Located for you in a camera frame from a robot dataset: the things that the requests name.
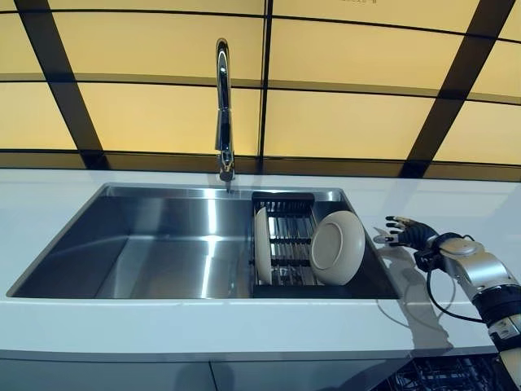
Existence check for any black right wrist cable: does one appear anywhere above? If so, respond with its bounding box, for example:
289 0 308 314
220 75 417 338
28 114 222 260
426 232 489 323

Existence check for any stainless steel sink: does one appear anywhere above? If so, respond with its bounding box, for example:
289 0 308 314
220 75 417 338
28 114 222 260
6 182 402 301

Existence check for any glossy white base cabinet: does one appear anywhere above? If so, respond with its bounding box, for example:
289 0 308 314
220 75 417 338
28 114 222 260
0 354 394 391

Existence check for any black sink dish rack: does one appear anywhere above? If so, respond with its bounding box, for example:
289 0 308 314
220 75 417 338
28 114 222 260
251 191 326 297

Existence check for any right robot hand black glove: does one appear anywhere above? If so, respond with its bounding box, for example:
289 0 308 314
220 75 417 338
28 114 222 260
372 215 440 251

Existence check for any chrome kitchen faucet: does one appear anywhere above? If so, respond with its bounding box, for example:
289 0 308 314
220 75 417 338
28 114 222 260
214 37 239 193

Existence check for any upper dishwasher wire rack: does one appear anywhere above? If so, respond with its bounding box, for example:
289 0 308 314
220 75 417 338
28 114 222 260
390 356 504 391

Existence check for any deep beige plate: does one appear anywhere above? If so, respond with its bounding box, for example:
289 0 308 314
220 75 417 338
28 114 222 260
309 210 366 287

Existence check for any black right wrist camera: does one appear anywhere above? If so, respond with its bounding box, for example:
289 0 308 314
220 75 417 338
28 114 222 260
414 244 447 273

